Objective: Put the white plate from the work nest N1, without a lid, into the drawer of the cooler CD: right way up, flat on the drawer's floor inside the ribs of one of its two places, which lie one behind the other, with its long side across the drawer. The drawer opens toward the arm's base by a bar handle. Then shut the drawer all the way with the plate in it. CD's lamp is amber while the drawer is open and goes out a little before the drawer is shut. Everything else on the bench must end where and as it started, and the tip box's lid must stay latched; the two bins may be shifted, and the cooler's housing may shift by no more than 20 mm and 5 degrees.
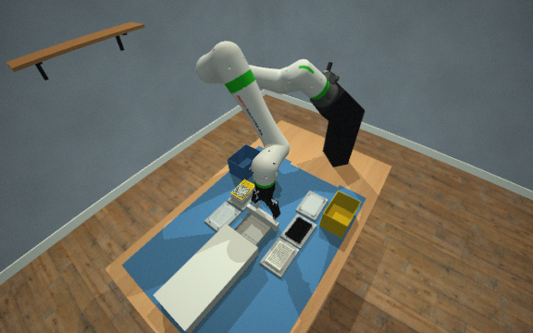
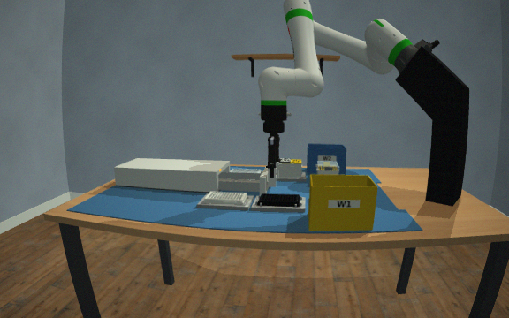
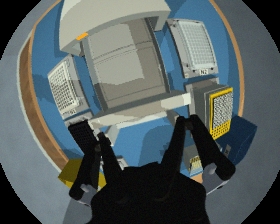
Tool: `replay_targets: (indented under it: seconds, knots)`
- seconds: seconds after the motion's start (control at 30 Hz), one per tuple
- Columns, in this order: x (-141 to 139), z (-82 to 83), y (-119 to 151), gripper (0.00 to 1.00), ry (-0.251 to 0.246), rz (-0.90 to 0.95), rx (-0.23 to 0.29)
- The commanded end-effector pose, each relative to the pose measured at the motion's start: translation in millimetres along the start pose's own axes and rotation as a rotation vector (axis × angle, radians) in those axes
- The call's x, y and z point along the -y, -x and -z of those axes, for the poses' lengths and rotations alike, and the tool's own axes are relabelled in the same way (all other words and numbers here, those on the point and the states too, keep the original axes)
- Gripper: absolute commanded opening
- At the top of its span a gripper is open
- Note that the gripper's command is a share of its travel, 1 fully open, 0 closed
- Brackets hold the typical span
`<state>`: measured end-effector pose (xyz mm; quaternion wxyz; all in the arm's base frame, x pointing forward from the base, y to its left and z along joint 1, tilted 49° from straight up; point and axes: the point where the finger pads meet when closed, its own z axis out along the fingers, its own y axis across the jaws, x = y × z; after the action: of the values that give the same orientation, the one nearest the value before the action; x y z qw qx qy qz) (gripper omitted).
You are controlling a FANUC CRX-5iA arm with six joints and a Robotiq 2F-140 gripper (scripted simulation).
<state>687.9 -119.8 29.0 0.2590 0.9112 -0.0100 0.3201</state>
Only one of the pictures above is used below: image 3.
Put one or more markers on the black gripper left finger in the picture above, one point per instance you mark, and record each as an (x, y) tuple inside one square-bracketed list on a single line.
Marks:
[(86, 183)]

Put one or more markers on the black multi-well plate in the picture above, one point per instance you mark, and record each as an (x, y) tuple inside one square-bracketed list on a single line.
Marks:
[(77, 129)]

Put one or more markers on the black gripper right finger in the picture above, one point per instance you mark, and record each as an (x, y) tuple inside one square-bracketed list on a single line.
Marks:
[(217, 168)]

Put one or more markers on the blue flat mat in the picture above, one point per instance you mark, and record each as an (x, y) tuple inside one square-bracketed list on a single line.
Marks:
[(146, 142)]

